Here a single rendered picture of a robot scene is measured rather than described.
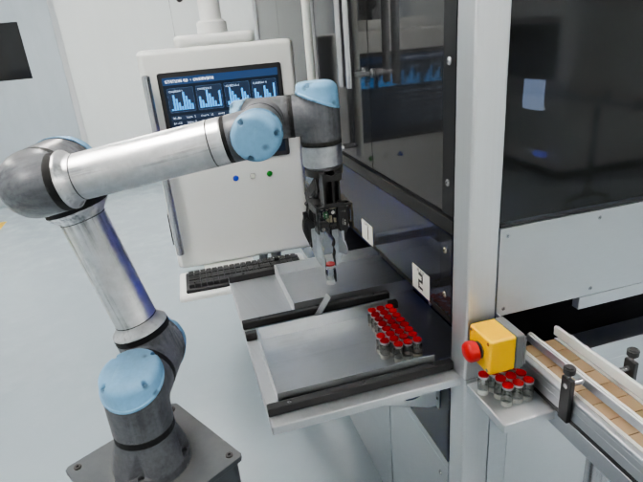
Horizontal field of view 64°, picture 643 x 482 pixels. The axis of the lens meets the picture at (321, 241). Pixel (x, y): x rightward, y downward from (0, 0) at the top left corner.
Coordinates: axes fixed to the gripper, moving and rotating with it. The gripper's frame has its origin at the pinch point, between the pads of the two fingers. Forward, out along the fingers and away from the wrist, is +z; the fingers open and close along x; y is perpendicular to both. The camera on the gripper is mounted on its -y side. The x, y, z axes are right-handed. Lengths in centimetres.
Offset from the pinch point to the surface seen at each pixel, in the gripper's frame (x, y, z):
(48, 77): -145, -538, -19
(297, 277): 1, -45, 25
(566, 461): 50, 16, 58
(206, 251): -23, -85, 28
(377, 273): 24, -37, 25
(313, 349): -4.0, -6.2, 25.0
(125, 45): -61, -540, -44
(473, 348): 19.3, 23.6, 12.3
